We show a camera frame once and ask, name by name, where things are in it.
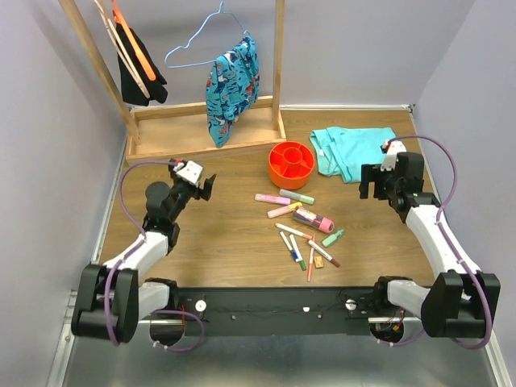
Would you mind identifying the green grey highlighter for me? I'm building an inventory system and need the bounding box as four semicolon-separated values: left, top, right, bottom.
279;189;315;205

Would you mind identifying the yellow pink highlighter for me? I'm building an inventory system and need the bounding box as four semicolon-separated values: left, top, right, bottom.
267;202;302;218

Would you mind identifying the white marker red cap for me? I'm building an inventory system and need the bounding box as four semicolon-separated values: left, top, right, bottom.
275;223;313;240

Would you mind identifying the white marker maroon cap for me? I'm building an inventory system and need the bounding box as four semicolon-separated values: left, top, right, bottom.
308;240;340;268

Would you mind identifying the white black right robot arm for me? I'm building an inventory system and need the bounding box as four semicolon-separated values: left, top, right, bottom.
359;152;501;343

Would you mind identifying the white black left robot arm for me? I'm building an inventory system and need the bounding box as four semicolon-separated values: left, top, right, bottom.
71;174;216;345

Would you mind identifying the teal folded t-shirt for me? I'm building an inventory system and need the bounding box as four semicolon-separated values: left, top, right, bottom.
309;127;396;183

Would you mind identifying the wooden clothes rack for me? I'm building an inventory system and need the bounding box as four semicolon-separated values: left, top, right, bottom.
60;1;286;164

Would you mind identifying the small green bottle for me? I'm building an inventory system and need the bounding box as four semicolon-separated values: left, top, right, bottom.
322;229;345;248

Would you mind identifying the orange round divided organizer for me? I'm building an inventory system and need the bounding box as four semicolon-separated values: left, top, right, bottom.
268;141;315;190

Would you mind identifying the orange pen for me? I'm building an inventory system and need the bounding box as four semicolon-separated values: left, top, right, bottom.
307;235;316;282

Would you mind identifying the small tan eraser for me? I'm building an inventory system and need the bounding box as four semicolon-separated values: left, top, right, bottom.
314;256;324;268

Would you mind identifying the white marker green cap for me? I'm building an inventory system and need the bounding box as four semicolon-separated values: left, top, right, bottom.
289;234;306;271

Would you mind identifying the blue patterned hanging shirt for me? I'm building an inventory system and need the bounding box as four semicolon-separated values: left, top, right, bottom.
206;35;260;148

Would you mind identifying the black hanging garment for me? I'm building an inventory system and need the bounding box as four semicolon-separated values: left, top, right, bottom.
115;23;169;107

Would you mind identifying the light wooden hanger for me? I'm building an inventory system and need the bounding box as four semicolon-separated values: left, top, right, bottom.
94;0;150;98

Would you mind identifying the orange plastic hanger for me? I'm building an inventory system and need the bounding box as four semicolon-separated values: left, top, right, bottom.
111;0;156;81

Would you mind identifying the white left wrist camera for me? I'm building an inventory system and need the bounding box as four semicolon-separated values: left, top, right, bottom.
171;160;203;186

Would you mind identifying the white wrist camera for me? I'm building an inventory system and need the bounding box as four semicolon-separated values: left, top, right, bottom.
381;139;405;172
171;160;203;186

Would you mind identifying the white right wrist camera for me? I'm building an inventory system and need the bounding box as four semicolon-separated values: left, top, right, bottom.
381;139;405;172

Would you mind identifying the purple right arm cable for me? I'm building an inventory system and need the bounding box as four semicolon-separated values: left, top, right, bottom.
377;135;493;350

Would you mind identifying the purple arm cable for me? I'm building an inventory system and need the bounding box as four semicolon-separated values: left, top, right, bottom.
377;135;493;350
103;159;206;353

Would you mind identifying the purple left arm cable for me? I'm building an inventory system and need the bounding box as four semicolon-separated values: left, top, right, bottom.
103;159;206;353

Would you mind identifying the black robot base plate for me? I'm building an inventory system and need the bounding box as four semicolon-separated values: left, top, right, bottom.
148;285;416;343

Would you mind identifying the light blue wire hanger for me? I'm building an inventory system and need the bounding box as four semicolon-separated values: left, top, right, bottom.
164;1;250;69

